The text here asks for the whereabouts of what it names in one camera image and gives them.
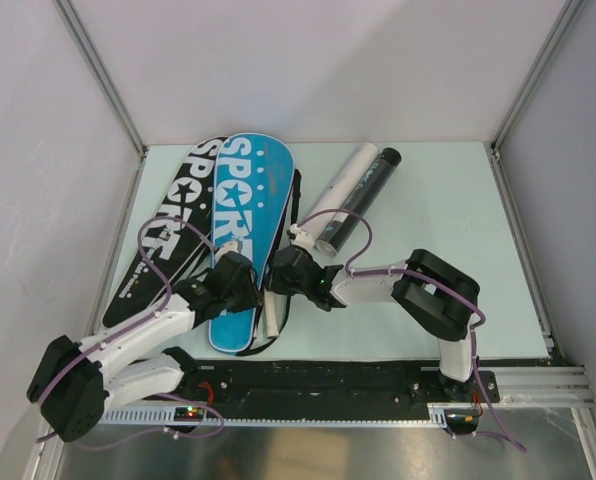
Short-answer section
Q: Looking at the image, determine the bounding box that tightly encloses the blue racket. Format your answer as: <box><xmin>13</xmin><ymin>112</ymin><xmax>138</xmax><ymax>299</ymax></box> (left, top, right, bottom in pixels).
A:
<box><xmin>264</xmin><ymin>290</ymin><xmax>283</xmax><ymax>340</ymax></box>

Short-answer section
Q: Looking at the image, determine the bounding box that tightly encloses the black racket cover bag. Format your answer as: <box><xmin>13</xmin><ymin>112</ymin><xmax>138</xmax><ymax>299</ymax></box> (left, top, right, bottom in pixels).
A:
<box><xmin>101</xmin><ymin>135</ymin><xmax>227</xmax><ymax>328</ymax></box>

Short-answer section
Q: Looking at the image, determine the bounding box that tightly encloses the white shuttlecock tube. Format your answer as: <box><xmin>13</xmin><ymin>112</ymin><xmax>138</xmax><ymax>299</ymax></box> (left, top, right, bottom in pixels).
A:
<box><xmin>301</xmin><ymin>143</ymin><xmax>378</xmax><ymax>241</ymax></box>

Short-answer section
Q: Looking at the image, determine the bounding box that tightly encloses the blue racket cover bag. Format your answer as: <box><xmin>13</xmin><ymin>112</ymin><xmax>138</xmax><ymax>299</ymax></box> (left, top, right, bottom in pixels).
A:
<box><xmin>207</xmin><ymin>133</ymin><xmax>303</xmax><ymax>357</ymax></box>

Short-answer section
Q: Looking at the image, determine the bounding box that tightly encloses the black shuttlecock tube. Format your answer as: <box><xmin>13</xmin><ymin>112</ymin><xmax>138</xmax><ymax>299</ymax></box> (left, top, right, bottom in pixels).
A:
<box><xmin>315</xmin><ymin>147</ymin><xmax>402</xmax><ymax>257</ymax></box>

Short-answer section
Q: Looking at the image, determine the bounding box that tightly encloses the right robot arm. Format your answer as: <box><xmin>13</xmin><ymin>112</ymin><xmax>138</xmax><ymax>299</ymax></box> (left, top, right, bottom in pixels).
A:
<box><xmin>264</xmin><ymin>246</ymin><xmax>486</xmax><ymax>401</ymax></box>

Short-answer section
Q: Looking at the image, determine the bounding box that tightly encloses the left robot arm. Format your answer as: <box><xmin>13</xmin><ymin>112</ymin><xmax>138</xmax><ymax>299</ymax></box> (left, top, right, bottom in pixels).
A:
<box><xmin>27</xmin><ymin>251</ymin><xmax>263</xmax><ymax>443</ymax></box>

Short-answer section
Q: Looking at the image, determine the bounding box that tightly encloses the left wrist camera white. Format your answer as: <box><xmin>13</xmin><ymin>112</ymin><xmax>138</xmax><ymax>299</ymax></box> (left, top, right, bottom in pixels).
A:
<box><xmin>215</xmin><ymin>239</ymin><xmax>242</xmax><ymax>258</ymax></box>

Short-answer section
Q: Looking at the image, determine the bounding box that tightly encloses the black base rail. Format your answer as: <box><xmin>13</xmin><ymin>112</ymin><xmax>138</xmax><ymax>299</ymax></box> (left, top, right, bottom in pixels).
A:
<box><xmin>173</xmin><ymin>360</ymin><xmax>500</xmax><ymax>424</ymax></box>

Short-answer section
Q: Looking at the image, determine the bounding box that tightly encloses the left aluminium frame post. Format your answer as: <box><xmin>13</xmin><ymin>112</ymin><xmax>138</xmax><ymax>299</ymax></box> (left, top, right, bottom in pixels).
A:
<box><xmin>52</xmin><ymin>0</ymin><xmax>147</xmax><ymax>159</ymax></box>

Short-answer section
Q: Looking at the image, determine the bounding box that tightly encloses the aluminium frame post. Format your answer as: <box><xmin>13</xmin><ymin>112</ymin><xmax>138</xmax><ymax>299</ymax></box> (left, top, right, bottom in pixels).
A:
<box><xmin>52</xmin><ymin>0</ymin><xmax>147</xmax><ymax>159</ymax></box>
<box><xmin>489</xmin><ymin>0</ymin><xmax>587</xmax><ymax>152</ymax></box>

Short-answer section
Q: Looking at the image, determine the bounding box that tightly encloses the right aluminium frame post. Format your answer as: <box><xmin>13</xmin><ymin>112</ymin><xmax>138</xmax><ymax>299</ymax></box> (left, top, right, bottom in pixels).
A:
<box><xmin>489</xmin><ymin>0</ymin><xmax>587</xmax><ymax>152</ymax></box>

